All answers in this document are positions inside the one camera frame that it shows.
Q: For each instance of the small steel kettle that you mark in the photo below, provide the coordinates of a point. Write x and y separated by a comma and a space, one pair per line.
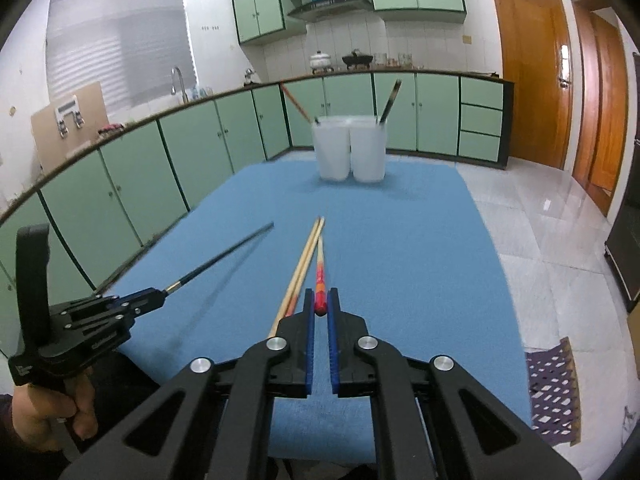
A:
250, 76

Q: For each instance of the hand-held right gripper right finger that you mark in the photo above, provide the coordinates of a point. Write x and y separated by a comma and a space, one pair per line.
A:
334, 340

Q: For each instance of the black wok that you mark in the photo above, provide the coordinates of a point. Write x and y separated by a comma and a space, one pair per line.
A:
357, 60

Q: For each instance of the purple lattice floor mat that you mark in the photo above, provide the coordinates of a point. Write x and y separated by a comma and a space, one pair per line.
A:
552, 395

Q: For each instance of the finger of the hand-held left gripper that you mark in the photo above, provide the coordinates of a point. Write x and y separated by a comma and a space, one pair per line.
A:
145, 296
112, 325

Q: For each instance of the person's left forearm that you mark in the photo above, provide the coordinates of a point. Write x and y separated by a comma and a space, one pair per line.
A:
6, 420

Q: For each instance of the red patterned chopstick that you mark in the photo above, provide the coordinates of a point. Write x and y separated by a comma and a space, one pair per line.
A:
300, 105
320, 285

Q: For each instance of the person's left hand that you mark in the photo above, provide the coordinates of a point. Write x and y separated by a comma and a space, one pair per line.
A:
40, 410

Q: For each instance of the light wooden chopstick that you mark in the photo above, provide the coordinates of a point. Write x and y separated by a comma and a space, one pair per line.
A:
307, 265
295, 280

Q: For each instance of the blue tablecloth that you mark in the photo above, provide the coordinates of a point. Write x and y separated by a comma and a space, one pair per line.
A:
400, 260

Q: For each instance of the green drawer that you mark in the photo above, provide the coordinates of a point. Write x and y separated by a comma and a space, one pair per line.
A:
479, 146
480, 120
481, 92

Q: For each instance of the black chopstick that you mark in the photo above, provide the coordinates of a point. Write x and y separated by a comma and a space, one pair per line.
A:
220, 257
389, 102

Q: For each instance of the open wooden door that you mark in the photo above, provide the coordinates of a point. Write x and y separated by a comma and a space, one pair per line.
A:
607, 110

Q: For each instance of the black glass-front cabinet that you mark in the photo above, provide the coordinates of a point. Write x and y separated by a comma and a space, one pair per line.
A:
627, 240

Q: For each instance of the white lidded pot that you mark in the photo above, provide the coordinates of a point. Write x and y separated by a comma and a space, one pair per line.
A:
320, 60

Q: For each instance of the white plastic utensil holder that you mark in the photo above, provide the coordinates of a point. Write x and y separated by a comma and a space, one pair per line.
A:
350, 152

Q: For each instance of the glass jar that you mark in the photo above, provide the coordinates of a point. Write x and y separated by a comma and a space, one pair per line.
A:
380, 60
405, 60

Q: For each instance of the gas stove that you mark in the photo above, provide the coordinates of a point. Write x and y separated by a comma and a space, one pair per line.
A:
340, 71

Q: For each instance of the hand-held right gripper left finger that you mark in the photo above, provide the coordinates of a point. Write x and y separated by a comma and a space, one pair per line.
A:
310, 340

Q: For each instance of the wood-panel water dispenser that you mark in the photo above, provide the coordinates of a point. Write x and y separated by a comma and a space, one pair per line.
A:
70, 130

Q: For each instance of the white window blind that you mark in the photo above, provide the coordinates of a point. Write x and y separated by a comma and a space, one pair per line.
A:
120, 40

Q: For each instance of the red cloth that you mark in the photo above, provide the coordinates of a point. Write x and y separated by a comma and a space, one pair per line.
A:
111, 129

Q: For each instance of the dish soap bottles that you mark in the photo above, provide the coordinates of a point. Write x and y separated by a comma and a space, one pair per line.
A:
202, 92

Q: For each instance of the chrome kitchen faucet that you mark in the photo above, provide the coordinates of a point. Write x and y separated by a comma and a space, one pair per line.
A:
176, 82

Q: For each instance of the green lower cabinets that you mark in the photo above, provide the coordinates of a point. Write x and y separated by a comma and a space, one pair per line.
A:
200, 150

